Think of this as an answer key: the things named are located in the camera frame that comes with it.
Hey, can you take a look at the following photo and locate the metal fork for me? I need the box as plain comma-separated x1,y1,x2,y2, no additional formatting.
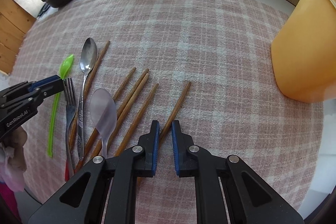
63,77,77,179

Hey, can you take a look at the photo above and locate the green plastic spoon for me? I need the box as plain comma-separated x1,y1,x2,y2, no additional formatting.
47,54,75,158

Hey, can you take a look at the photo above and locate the wooden chopstick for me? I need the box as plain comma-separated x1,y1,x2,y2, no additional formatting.
106,73,149,152
69,40,110,151
79,68,150,169
131,81,191,183
114,83,159,156
75,67,136,172

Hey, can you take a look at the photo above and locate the metal spoon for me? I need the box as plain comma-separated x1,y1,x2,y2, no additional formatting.
77,38,97,160

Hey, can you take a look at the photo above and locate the translucent plastic spoon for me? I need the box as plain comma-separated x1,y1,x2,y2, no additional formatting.
90,88,117,159

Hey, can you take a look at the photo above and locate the yellow plastic utensil container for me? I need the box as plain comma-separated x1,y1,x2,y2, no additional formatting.
271,0,336,103

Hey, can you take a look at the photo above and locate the left hand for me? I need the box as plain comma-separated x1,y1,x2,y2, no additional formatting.
0,126,29,193

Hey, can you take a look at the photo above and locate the pine plank board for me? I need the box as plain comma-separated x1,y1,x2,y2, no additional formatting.
0,0,36,75

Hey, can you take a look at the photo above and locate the pink plaid tablecloth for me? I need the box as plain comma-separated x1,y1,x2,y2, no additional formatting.
9,0,323,208

